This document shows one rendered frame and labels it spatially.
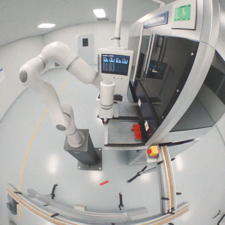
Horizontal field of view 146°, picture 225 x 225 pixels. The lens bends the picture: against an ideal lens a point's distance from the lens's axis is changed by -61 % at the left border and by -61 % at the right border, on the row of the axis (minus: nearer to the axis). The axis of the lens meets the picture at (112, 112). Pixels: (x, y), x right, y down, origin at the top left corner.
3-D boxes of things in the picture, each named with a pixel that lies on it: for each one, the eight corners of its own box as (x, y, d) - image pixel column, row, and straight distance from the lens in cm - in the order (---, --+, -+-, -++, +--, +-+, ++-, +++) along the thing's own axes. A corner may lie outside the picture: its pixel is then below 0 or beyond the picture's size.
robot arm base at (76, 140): (66, 146, 96) (58, 138, 81) (69, 130, 104) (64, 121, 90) (84, 148, 90) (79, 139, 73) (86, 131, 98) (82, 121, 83)
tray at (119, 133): (137, 124, 105) (138, 122, 102) (141, 144, 92) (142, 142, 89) (108, 122, 99) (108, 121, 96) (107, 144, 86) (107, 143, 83)
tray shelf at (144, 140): (139, 103, 135) (139, 102, 134) (151, 148, 97) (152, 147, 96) (107, 102, 128) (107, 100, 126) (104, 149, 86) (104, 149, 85)
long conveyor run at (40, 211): (183, 200, 121) (193, 200, 111) (183, 211, 127) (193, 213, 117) (12, 183, 147) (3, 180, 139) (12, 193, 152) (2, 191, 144)
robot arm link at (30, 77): (74, 114, 72) (72, 132, 62) (61, 117, 77) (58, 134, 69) (43, 52, 55) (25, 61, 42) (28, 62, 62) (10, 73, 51)
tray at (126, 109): (140, 104, 130) (140, 102, 128) (144, 118, 113) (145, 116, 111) (117, 103, 123) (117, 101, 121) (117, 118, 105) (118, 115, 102)
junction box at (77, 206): (86, 205, 131) (84, 207, 123) (86, 209, 133) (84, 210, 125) (76, 203, 134) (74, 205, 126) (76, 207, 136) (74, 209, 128)
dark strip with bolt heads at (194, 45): (148, 134, 86) (193, 40, 54) (149, 138, 84) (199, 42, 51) (147, 134, 86) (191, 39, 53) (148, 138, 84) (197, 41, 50)
